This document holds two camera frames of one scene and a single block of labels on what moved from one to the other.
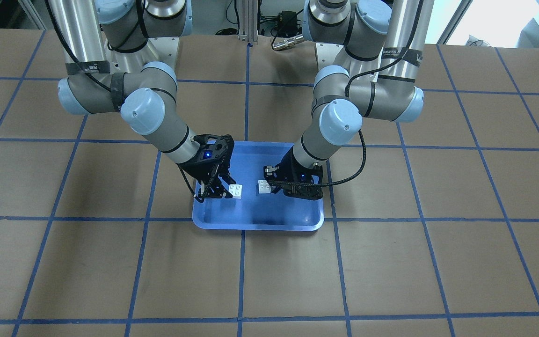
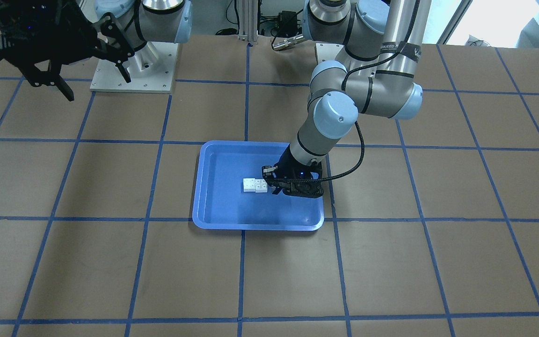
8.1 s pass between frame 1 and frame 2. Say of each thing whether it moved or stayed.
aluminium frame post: stayed
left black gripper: stayed
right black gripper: moved
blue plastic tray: stayed
